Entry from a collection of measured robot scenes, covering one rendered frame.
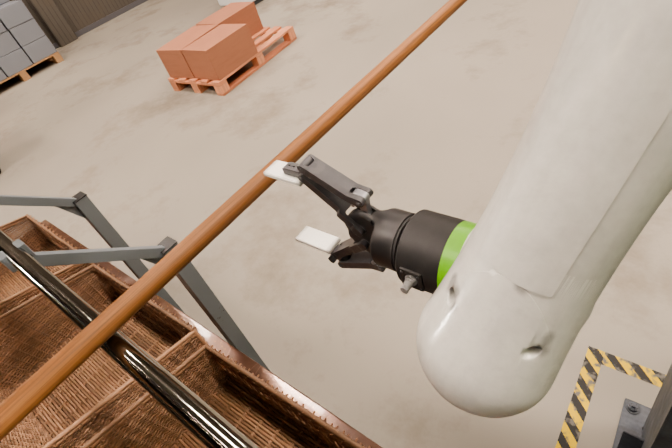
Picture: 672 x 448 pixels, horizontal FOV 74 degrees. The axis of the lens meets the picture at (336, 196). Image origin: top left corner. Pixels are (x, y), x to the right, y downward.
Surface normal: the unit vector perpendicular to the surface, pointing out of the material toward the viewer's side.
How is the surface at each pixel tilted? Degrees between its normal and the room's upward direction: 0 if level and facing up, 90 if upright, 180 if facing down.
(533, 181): 58
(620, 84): 65
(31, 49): 90
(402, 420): 0
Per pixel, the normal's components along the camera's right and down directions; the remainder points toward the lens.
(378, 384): -0.25, -0.73
